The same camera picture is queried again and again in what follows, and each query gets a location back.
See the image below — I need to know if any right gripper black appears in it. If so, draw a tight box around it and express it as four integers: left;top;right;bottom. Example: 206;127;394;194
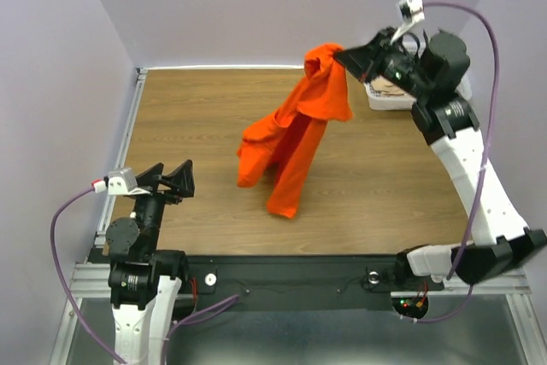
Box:
337;26;433;101

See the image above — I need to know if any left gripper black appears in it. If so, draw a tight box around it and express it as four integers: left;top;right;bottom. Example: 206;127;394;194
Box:
130;156;195;251

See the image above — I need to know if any orange t-shirt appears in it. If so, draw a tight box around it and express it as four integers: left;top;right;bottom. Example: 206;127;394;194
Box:
237;43;352;219

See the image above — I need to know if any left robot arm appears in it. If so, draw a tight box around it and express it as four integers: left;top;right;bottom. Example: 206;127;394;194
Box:
105;160;195;364

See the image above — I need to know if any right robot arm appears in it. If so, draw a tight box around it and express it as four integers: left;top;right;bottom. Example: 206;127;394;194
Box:
334;27;546;288

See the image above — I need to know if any beige t-shirt in basket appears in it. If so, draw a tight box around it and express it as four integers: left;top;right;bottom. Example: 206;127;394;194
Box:
371;77;405;97

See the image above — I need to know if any white plastic laundry basket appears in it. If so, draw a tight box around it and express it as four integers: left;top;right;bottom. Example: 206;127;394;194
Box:
365;33;473;112

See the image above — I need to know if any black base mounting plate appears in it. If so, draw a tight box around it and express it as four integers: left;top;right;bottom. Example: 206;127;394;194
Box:
87;253;445;313

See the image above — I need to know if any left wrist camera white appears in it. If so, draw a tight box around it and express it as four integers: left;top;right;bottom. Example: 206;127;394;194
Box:
91;168;150;197

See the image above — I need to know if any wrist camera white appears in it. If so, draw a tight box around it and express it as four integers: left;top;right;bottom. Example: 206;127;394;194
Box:
91;168;150;197
391;0;426;44

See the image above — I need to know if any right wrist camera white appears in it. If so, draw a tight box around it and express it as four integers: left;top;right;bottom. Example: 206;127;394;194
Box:
391;0;426;44

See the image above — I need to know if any aluminium frame rail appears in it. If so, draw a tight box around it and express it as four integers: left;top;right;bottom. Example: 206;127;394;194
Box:
49;67;533;365

